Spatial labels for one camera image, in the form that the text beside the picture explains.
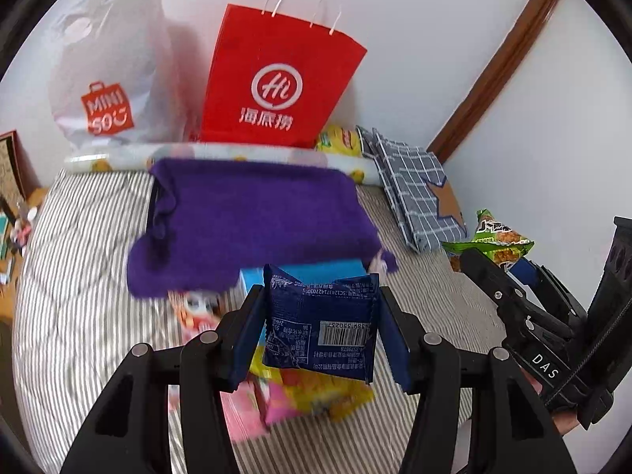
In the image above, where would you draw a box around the purple towel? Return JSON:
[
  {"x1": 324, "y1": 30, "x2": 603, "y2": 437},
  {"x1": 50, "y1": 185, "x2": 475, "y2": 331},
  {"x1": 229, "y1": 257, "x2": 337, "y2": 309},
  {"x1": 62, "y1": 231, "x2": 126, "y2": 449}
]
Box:
[{"x1": 126, "y1": 157, "x2": 398, "y2": 299}]

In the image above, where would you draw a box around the white plastic shopping bag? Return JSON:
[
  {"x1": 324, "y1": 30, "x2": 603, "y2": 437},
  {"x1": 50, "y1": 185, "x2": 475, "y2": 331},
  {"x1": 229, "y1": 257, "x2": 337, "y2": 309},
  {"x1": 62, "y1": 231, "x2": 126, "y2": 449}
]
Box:
[{"x1": 47, "y1": 0, "x2": 193, "y2": 151}]

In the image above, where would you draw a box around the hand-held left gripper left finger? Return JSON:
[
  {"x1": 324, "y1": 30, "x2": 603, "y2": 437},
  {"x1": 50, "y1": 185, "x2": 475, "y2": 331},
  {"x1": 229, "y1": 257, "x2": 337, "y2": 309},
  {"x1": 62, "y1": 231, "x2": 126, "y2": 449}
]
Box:
[{"x1": 59, "y1": 284, "x2": 270, "y2": 474}]

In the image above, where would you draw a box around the green snack packet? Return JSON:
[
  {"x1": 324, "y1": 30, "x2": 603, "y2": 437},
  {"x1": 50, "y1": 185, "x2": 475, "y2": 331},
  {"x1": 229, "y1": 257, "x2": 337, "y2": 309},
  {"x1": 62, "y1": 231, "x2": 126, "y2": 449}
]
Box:
[{"x1": 441, "y1": 209, "x2": 535, "y2": 273}]

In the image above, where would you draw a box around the blue plaid folded cloth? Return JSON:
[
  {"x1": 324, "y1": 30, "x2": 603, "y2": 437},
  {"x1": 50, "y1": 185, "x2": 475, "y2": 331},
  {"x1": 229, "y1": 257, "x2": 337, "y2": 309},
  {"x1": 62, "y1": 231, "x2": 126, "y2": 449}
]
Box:
[{"x1": 356, "y1": 126, "x2": 467, "y2": 252}]

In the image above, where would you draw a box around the red paper bag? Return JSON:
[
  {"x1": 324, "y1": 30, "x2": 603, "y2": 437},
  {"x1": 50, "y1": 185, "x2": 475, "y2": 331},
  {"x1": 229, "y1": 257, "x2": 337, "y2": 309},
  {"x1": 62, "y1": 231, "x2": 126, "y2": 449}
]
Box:
[{"x1": 200, "y1": 0, "x2": 369, "y2": 149}]

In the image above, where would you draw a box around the wooden bedside shelf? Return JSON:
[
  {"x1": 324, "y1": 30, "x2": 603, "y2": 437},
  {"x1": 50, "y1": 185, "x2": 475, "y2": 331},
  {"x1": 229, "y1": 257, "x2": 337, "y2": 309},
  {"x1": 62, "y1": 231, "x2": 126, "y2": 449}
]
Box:
[{"x1": 0, "y1": 185, "x2": 50, "y2": 324}]

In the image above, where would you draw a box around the yellow chips tube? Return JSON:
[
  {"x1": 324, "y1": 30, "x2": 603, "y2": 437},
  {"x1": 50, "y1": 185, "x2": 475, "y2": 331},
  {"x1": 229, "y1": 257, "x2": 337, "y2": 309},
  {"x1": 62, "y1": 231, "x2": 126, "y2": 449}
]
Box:
[{"x1": 316, "y1": 126, "x2": 369, "y2": 156}]

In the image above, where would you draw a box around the pink snack packet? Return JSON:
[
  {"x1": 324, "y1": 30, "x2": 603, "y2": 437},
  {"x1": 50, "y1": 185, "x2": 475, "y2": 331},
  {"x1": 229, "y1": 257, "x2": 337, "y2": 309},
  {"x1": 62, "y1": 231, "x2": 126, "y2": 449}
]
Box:
[{"x1": 217, "y1": 375, "x2": 272, "y2": 442}]

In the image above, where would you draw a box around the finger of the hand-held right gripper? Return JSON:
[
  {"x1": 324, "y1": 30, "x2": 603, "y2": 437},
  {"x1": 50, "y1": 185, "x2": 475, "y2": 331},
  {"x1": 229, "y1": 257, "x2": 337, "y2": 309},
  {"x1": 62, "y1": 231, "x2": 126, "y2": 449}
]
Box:
[
  {"x1": 461, "y1": 248, "x2": 568, "y2": 351},
  {"x1": 510, "y1": 258, "x2": 589, "y2": 329}
]

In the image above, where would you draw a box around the fruit print rolled mat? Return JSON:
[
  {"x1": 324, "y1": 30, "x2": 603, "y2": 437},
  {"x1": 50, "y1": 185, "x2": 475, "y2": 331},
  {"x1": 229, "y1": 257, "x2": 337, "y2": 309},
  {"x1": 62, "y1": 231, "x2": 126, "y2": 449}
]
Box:
[{"x1": 64, "y1": 141, "x2": 381, "y2": 186}]

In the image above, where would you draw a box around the brown patterned box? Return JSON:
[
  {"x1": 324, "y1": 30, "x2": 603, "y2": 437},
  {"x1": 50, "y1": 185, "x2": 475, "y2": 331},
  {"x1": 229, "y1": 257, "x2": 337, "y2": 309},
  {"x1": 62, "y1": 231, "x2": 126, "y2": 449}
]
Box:
[{"x1": 0, "y1": 130, "x2": 40, "y2": 203}]

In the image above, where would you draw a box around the red cartoon snack packet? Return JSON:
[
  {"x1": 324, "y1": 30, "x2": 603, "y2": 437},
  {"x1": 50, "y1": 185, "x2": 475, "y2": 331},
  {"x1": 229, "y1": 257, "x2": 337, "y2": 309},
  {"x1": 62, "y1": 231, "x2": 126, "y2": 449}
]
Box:
[{"x1": 168, "y1": 289, "x2": 243, "y2": 344}]

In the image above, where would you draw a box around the light blue tissue pack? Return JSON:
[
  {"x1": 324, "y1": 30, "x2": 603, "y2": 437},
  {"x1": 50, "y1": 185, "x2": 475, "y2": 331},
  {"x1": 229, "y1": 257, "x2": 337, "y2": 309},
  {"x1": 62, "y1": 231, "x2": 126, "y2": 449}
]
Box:
[{"x1": 239, "y1": 258, "x2": 369, "y2": 344}]

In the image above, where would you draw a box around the large yellow snack packet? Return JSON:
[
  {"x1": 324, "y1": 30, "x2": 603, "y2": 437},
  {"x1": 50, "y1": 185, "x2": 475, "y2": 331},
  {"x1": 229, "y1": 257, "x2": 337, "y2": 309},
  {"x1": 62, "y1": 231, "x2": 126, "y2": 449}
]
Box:
[{"x1": 249, "y1": 346, "x2": 376, "y2": 423}]

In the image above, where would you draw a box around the dark blue snack packet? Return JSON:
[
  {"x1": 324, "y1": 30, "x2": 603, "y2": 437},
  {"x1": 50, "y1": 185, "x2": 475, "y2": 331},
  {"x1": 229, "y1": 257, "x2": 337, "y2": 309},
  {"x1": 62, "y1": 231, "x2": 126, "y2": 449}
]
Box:
[{"x1": 261, "y1": 263, "x2": 381, "y2": 385}]

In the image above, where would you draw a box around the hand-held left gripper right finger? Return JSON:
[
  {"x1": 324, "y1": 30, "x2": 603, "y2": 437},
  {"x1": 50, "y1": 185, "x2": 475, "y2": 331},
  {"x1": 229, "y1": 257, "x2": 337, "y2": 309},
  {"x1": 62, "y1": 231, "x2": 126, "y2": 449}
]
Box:
[{"x1": 378, "y1": 286, "x2": 568, "y2": 474}]

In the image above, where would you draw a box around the wooden headboard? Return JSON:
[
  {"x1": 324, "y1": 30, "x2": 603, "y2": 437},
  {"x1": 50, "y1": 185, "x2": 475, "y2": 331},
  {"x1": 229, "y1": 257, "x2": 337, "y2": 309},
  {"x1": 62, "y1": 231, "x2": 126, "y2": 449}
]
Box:
[{"x1": 427, "y1": 0, "x2": 566, "y2": 164}]

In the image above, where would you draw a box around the person's right hand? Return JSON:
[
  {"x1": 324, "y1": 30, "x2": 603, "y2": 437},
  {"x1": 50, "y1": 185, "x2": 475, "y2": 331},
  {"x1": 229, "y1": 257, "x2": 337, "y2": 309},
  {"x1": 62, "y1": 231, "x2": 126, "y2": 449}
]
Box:
[{"x1": 521, "y1": 370, "x2": 581, "y2": 438}]

